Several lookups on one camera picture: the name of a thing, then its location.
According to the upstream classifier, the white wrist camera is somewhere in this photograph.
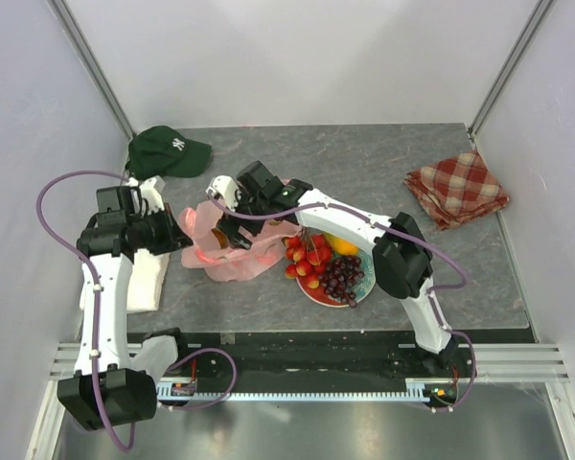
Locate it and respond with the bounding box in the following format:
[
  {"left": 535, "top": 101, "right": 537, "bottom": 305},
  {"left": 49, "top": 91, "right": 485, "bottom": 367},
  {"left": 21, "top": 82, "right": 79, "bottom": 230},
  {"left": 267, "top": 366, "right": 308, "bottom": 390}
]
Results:
[
  {"left": 206, "top": 175, "right": 242, "bottom": 211},
  {"left": 126, "top": 176, "right": 166, "bottom": 216}
]

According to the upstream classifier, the dark red fake grape bunch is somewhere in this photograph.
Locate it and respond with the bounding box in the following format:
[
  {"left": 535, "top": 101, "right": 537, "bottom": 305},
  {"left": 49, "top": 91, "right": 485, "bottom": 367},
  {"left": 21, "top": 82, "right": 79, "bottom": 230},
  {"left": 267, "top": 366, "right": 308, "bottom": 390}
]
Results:
[{"left": 318, "top": 256, "right": 365, "bottom": 309}]

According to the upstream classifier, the yellow fake lemon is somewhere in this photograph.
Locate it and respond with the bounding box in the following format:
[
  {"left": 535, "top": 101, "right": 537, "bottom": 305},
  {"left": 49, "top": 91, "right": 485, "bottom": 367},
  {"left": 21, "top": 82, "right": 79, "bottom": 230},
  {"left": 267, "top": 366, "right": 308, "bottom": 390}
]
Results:
[{"left": 212, "top": 228, "right": 229, "bottom": 249}]

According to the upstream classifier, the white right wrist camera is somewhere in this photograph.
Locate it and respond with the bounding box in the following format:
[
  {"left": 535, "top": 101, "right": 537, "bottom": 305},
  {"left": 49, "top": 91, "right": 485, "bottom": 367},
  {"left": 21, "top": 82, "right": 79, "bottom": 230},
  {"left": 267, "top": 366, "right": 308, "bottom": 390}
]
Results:
[{"left": 206, "top": 175, "right": 242, "bottom": 211}]

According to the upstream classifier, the left aluminium corner post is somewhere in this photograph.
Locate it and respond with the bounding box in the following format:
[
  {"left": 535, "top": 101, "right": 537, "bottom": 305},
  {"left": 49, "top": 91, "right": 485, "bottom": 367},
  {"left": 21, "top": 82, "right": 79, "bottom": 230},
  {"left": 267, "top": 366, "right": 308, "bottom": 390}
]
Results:
[{"left": 48, "top": 0, "right": 135, "bottom": 139}]

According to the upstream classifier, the aluminium corner post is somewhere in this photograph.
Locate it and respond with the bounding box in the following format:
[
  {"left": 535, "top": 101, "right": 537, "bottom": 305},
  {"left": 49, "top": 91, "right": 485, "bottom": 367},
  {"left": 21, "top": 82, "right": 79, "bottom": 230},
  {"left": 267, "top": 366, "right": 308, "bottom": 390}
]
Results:
[
  {"left": 467, "top": 0, "right": 555, "bottom": 145},
  {"left": 48, "top": 0, "right": 135, "bottom": 139}
]

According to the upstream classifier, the red fake cherry bunch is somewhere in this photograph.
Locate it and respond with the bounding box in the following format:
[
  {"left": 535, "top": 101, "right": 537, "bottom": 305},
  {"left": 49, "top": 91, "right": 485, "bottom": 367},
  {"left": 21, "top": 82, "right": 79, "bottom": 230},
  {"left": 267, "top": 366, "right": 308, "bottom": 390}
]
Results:
[{"left": 282, "top": 228, "right": 333, "bottom": 290}]

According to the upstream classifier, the pink plastic bag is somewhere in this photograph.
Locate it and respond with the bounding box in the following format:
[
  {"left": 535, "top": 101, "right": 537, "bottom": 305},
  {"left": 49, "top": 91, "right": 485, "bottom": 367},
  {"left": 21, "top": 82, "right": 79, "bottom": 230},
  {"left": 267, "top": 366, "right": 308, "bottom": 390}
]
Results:
[{"left": 178, "top": 200, "right": 301, "bottom": 282}]

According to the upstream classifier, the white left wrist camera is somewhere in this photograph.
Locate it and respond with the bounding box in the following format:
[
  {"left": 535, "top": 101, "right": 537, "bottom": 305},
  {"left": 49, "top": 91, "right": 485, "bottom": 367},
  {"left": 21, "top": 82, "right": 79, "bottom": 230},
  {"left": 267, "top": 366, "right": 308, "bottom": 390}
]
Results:
[{"left": 126, "top": 176, "right": 166, "bottom": 216}]

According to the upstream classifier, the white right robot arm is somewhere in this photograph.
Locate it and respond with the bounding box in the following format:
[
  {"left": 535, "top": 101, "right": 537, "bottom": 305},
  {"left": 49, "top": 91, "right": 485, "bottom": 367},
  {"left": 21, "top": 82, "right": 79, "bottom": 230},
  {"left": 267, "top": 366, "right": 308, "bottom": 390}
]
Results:
[{"left": 206, "top": 161, "right": 458, "bottom": 378}]

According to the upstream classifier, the red and teal floral plate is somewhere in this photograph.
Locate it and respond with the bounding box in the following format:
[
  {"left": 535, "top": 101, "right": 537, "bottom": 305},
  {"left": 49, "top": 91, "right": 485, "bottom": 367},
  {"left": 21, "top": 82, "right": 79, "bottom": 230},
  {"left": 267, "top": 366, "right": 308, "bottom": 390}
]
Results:
[{"left": 296, "top": 249, "right": 375, "bottom": 308}]

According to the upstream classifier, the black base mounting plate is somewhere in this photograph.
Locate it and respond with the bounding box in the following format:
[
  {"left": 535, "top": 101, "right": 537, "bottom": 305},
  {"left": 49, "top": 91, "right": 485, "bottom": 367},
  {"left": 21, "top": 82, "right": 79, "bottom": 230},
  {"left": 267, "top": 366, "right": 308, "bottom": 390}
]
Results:
[{"left": 136, "top": 330, "right": 478, "bottom": 384}]

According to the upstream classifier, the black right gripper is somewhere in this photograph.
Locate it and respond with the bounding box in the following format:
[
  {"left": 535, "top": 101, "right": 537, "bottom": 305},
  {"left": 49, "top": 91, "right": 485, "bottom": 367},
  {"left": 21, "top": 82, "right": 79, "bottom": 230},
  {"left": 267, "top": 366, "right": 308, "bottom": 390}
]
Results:
[{"left": 216, "top": 184, "right": 269, "bottom": 252}]

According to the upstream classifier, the red plaid folded cloth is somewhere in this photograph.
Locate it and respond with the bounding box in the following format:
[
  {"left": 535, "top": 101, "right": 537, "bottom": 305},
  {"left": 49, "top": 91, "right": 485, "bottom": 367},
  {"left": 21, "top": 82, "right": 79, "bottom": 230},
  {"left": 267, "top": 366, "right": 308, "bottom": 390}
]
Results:
[{"left": 403, "top": 150, "right": 510, "bottom": 231}]

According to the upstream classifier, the right aluminium corner post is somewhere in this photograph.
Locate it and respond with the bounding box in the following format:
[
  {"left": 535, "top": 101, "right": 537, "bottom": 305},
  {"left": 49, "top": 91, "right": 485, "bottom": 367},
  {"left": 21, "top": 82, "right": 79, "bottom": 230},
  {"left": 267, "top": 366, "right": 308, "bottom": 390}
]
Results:
[{"left": 467, "top": 0, "right": 555, "bottom": 145}]

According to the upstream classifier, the yellow fake mango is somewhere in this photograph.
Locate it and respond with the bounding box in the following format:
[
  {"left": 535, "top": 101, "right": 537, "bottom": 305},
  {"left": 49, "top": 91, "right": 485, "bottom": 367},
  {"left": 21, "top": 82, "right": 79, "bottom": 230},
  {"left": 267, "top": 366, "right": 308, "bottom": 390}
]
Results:
[{"left": 324, "top": 233, "right": 358, "bottom": 256}]

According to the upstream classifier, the white folded towel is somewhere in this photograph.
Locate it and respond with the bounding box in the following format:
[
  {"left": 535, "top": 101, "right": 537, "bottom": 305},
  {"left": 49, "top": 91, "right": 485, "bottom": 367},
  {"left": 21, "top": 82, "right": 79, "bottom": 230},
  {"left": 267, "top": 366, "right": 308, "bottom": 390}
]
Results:
[{"left": 90, "top": 249, "right": 170, "bottom": 314}]

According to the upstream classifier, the aluminium frame rail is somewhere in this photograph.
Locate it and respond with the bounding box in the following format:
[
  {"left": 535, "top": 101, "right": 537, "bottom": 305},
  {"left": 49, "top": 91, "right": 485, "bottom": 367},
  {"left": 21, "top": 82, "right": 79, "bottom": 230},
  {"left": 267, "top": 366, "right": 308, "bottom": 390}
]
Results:
[{"left": 47, "top": 342, "right": 571, "bottom": 384}]

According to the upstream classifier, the dark green baseball cap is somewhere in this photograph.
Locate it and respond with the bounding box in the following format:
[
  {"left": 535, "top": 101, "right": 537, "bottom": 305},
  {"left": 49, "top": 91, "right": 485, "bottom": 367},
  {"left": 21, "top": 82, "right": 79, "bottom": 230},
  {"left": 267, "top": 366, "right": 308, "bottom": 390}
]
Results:
[{"left": 126, "top": 126, "right": 212, "bottom": 181}]

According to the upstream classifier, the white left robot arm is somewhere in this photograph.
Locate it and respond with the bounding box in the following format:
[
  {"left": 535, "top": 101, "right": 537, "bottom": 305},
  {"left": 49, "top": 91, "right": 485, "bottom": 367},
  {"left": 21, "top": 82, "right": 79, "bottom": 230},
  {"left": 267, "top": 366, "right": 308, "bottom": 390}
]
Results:
[{"left": 57, "top": 176, "right": 193, "bottom": 431}]

